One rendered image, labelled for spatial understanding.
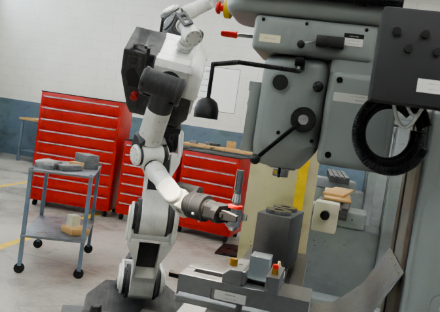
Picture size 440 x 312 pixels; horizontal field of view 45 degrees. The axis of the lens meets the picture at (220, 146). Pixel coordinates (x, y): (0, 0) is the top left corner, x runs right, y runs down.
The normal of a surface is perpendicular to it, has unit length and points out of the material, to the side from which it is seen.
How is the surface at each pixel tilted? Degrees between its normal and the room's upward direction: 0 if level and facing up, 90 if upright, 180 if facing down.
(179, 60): 35
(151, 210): 61
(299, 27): 90
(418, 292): 88
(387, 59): 90
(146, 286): 112
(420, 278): 88
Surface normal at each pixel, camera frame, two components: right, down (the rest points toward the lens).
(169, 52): 0.22, -0.77
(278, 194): -0.20, 0.02
